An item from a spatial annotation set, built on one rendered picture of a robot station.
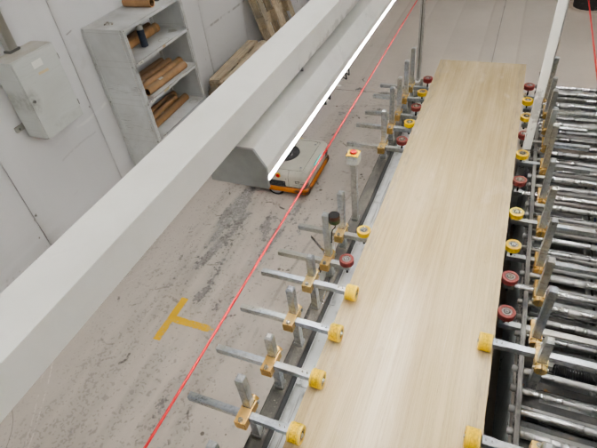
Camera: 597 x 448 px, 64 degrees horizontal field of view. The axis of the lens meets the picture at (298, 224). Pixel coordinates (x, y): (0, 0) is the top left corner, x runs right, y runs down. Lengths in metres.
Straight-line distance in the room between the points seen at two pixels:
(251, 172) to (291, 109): 0.16
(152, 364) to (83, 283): 3.06
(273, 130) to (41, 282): 0.48
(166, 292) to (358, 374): 2.15
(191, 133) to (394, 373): 1.70
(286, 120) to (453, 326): 1.68
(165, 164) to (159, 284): 3.42
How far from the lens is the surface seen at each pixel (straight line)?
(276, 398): 2.42
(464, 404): 2.20
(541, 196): 3.30
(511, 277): 2.65
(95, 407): 3.59
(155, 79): 4.98
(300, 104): 0.97
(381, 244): 2.74
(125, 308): 4.01
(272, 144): 0.86
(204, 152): 0.70
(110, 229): 0.59
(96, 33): 4.63
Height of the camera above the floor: 2.81
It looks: 41 degrees down
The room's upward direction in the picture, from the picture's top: 8 degrees counter-clockwise
